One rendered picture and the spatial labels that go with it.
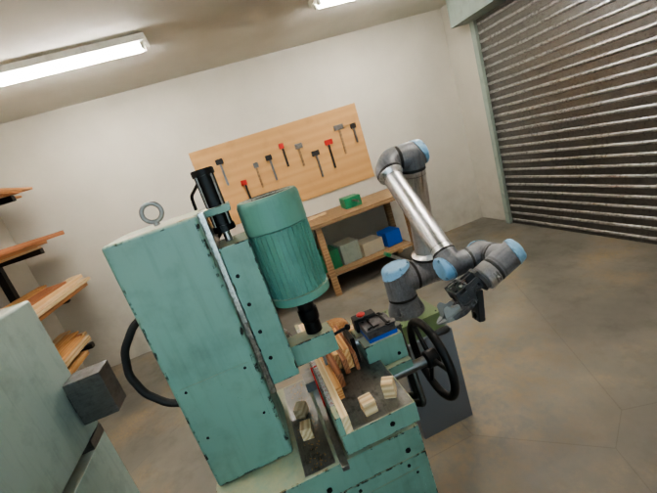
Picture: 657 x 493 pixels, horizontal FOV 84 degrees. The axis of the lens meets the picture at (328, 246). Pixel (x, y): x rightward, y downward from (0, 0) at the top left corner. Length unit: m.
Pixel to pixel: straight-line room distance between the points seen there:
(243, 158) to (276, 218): 3.42
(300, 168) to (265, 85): 0.98
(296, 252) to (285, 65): 3.75
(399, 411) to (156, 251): 0.72
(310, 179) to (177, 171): 1.48
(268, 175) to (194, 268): 3.48
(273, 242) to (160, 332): 0.35
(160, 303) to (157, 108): 3.62
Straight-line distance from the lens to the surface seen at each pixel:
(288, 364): 1.09
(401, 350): 1.25
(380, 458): 1.15
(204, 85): 4.47
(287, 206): 0.96
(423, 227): 1.44
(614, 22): 3.88
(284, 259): 0.97
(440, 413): 2.19
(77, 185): 4.60
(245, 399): 1.08
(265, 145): 4.38
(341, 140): 4.55
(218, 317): 0.98
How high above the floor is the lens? 1.58
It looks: 15 degrees down
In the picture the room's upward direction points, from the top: 18 degrees counter-clockwise
